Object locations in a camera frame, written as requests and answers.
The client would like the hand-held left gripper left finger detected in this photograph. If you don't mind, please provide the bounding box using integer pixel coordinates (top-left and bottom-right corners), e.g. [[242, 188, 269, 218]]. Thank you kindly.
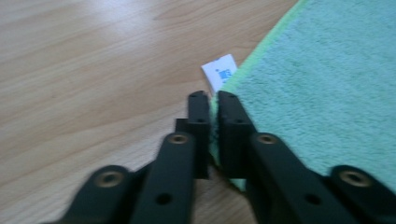
[[175, 90, 211, 180]]

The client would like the white towel label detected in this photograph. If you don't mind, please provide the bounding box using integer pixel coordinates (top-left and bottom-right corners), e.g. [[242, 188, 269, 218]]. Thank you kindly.
[[200, 53, 239, 96]]

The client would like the green towel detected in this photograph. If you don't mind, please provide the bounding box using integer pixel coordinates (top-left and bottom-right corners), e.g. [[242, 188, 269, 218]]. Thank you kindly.
[[208, 0, 396, 194]]

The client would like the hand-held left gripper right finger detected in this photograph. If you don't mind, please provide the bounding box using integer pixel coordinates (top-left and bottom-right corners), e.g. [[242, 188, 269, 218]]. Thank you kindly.
[[217, 90, 259, 180]]

